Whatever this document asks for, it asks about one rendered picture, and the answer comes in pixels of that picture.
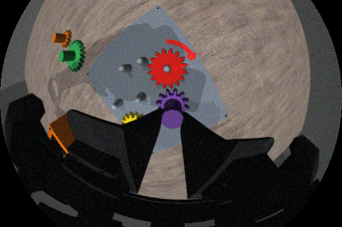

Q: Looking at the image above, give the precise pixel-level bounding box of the green gear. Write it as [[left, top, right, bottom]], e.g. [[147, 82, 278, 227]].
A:
[[58, 39, 86, 72]]

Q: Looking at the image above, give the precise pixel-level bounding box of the orange gear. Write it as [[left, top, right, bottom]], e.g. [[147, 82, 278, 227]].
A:
[[52, 30, 71, 48]]

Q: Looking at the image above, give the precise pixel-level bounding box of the purple gear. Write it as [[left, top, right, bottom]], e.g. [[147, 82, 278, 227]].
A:
[[156, 87, 190, 129]]

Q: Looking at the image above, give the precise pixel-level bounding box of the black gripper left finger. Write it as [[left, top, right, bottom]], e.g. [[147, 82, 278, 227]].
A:
[[67, 108, 163, 194]]

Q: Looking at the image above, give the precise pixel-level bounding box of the yellow gear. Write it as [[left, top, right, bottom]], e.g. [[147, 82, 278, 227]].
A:
[[121, 111, 143, 125]]

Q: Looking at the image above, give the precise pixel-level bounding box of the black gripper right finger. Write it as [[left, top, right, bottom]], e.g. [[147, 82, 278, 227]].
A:
[[180, 113, 275, 199]]

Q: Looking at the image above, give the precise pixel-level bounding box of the red curved arrow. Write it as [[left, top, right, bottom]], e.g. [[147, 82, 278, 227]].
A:
[[167, 39, 196, 59]]

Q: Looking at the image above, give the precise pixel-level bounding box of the red gear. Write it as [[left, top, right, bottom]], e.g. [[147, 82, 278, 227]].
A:
[[147, 48, 188, 89]]

